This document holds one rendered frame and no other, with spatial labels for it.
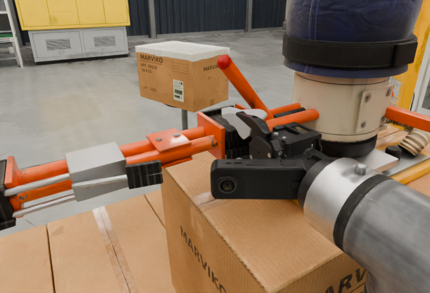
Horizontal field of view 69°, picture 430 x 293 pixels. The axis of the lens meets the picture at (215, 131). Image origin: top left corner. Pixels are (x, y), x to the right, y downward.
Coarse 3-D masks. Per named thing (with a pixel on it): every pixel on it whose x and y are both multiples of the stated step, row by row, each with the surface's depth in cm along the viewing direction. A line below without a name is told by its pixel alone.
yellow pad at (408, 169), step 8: (392, 144) 69; (392, 152) 61; (400, 152) 60; (424, 152) 66; (400, 160) 62; (408, 160) 62; (416, 160) 62; (424, 160) 62; (392, 168) 59; (400, 168) 59; (408, 168) 60; (416, 168) 60; (424, 168) 60; (392, 176) 58; (400, 176) 58; (408, 176) 58; (416, 176) 59; (296, 200) 53
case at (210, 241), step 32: (192, 160) 69; (192, 192) 58; (192, 224) 59; (224, 224) 50; (256, 224) 50; (288, 224) 50; (192, 256) 63; (224, 256) 48; (256, 256) 44; (288, 256) 44; (320, 256) 43; (192, 288) 69; (224, 288) 52; (256, 288) 41; (288, 288) 40; (320, 288) 45; (352, 288) 50
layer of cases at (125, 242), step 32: (160, 192) 143; (64, 224) 123; (96, 224) 123; (128, 224) 123; (160, 224) 123; (0, 256) 108; (32, 256) 108; (64, 256) 108; (96, 256) 108; (128, 256) 108; (160, 256) 108; (0, 288) 96; (32, 288) 96; (64, 288) 96; (96, 288) 96; (128, 288) 96; (160, 288) 96
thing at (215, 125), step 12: (216, 108) 54; (240, 108) 54; (204, 120) 50; (216, 120) 51; (264, 120) 49; (216, 132) 47; (228, 132) 46; (228, 144) 47; (240, 144) 48; (216, 156) 49; (228, 156) 47; (240, 156) 48
